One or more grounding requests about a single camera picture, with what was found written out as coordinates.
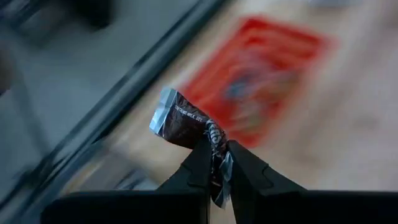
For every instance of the red plastic basket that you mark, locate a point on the red plastic basket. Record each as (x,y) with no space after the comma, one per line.
(264,62)

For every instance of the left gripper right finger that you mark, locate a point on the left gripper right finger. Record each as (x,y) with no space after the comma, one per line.
(258,193)

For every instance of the black table frame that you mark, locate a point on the black table frame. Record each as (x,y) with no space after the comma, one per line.
(93,123)

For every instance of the small brown chocolate bar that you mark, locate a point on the small brown chocolate bar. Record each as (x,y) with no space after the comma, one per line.
(183,124)

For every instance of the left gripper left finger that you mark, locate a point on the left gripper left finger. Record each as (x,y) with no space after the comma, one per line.
(192,186)

